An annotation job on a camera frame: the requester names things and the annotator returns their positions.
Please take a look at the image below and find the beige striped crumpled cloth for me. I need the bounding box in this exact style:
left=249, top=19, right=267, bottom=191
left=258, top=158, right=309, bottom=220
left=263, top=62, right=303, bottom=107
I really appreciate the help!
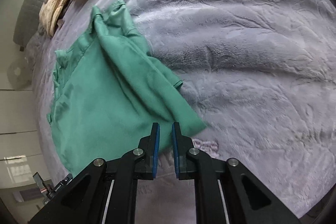
left=39, top=0, right=68, bottom=37

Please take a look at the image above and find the green work jacket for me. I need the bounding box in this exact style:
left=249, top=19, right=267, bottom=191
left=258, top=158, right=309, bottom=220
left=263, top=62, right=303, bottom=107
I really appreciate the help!
left=47, top=0, right=206, bottom=175

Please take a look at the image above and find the lavender plush bed blanket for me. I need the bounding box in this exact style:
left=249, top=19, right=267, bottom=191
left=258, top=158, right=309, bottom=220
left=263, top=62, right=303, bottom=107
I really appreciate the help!
left=27, top=0, right=335, bottom=217

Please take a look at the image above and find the white round fan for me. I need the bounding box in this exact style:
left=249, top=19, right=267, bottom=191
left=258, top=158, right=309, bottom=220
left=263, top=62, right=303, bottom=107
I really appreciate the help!
left=7, top=57, right=33, bottom=90

